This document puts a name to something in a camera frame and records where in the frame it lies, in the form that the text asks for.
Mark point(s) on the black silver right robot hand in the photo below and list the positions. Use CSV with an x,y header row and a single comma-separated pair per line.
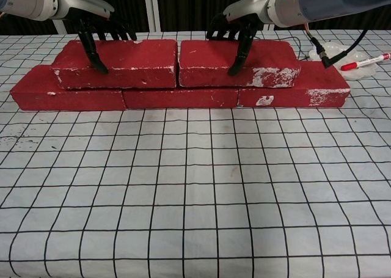
x,y
253,7

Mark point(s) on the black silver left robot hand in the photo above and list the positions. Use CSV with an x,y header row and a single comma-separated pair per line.
x,y
82,3

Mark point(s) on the red brick white scuffed corner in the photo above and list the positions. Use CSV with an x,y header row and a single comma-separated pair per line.
x,y
207,58

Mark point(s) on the red foam brick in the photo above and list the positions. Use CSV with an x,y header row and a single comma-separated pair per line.
x,y
36,85
180,98
137,58

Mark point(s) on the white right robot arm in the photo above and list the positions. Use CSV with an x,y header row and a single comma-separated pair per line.
x,y
320,3

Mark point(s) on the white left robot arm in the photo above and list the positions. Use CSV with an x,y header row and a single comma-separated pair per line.
x,y
27,0

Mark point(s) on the red brick white curl mark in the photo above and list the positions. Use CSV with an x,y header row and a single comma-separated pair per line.
x,y
320,79

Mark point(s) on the red white marker pen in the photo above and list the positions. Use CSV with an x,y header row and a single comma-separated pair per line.
x,y
363,62

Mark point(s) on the white plastic paint palette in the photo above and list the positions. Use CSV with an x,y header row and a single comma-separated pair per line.
x,y
360,71

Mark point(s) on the white black grid tablecloth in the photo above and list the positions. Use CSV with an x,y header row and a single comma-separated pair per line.
x,y
195,198

